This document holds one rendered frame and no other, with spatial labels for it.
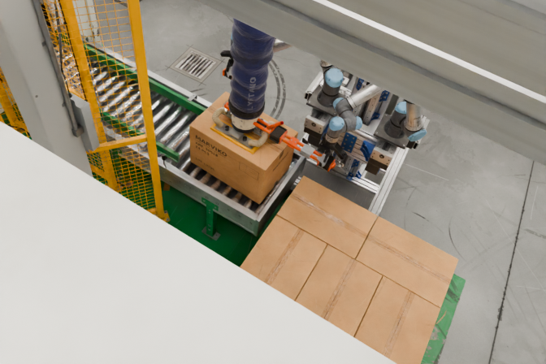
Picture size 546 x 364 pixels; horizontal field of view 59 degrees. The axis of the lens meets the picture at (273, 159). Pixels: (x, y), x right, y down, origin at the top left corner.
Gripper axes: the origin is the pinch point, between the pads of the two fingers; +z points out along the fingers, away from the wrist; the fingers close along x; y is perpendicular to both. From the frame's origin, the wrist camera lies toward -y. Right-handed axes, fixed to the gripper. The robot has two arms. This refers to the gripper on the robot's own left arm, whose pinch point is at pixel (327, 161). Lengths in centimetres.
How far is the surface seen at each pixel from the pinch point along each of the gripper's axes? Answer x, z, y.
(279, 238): 33, 54, 5
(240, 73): 11, -43, 60
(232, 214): 34, 59, 41
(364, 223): -12, 53, -36
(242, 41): 13, -66, 60
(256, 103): 5, -20, 51
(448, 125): -202, 106, -54
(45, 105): 109, -77, 89
